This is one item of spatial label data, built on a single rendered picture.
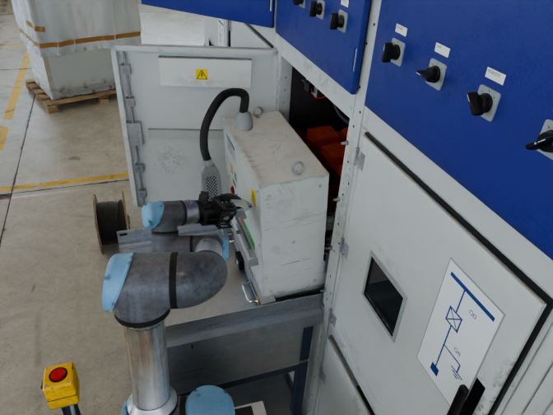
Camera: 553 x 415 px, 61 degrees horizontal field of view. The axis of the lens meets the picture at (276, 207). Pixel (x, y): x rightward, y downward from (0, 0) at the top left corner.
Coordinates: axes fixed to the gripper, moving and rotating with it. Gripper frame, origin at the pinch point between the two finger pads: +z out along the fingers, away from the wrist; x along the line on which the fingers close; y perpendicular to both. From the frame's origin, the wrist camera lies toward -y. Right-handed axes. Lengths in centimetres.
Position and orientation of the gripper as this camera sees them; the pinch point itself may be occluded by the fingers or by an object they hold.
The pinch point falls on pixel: (246, 205)
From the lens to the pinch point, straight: 153.0
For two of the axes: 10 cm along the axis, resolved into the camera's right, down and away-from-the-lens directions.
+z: 7.9, -0.5, 6.1
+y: 5.5, 4.9, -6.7
